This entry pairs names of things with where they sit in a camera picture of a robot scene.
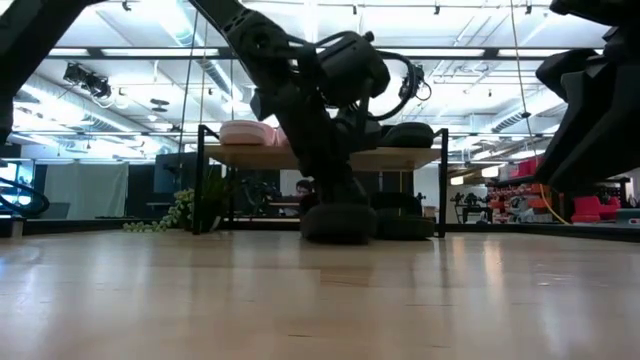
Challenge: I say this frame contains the black slide sandal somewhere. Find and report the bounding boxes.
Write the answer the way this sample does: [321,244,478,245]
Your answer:
[369,191,437,241]
[379,121,436,150]
[299,202,379,246]

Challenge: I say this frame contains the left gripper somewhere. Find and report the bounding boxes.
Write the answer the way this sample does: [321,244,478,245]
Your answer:
[249,84,384,211]

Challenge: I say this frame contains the black ceiling track lights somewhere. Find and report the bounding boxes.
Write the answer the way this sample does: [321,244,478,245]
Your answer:
[62,62,114,101]

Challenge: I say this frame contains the thick black cable loop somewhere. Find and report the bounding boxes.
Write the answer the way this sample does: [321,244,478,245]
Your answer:
[0,177,51,219]

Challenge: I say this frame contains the grey partition screen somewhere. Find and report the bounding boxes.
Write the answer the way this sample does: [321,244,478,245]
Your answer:
[43,162,130,221]

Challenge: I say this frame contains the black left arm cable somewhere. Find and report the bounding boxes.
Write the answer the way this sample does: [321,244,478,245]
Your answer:
[369,49,434,124]

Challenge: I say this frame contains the red lounge chair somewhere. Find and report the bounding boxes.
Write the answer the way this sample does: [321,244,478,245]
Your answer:
[569,194,624,225]

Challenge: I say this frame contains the red storage shelving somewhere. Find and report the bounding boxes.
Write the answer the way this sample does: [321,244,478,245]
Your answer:
[487,154,546,224]

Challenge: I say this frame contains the person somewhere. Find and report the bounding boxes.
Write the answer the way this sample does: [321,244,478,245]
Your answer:
[294,178,321,217]

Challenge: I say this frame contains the black equipment stand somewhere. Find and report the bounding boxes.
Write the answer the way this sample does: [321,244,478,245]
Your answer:
[449,192,494,224]

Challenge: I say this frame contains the wooden shelf with black frame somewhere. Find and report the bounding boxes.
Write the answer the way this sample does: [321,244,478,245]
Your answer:
[192,123,450,240]

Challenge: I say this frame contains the yellow cable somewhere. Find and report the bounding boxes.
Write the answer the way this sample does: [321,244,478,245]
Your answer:
[508,0,571,226]

